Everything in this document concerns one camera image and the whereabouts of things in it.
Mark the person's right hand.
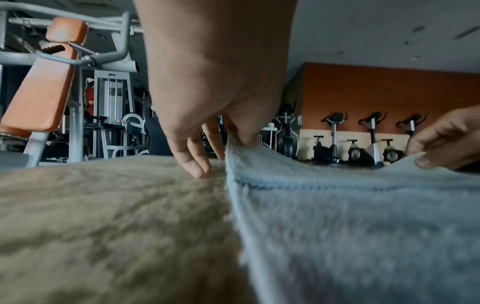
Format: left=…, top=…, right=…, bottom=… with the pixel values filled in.
left=405, top=104, right=480, bottom=171

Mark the black exercise bike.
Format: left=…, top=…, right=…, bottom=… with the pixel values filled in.
left=346, top=111, right=385, bottom=169
left=380, top=113, right=428, bottom=165

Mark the grey weight machine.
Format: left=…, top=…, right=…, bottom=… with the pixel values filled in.
left=83, top=69, right=152, bottom=160

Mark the person's left hand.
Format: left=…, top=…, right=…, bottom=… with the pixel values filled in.
left=132, top=0, right=300, bottom=179

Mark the grey towel striped border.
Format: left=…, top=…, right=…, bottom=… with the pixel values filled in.
left=224, top=135, right=480, bottom=304

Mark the black gym equipment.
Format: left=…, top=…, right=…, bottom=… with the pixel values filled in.
left=311, top=111, right=349, bottom=166

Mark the white folding table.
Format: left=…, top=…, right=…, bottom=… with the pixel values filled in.
left=259, top=126, right=280, bottom=148

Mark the black elliptical trainer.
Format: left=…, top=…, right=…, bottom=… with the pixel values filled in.
left=272, top=100, right=302, bottom=160

